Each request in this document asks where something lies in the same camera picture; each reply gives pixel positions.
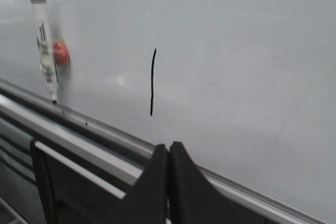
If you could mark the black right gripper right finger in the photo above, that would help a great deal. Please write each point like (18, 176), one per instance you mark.
(194, 200)

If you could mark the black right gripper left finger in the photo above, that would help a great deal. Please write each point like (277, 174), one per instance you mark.
(146, 201)

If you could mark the aluminium whiteboard tray rail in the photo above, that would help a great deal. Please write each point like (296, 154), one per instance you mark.
(136, 151)

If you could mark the red round magnet taped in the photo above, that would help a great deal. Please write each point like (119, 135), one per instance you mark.
(61, 54)

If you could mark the white round metal bar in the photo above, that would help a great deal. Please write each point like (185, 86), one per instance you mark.
(81, 170)

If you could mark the white whiteboard marker black tip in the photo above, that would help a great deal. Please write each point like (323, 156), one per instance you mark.
(44, 43)

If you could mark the white whiteboard surface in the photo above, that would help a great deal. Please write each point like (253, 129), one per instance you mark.
(248, 86)

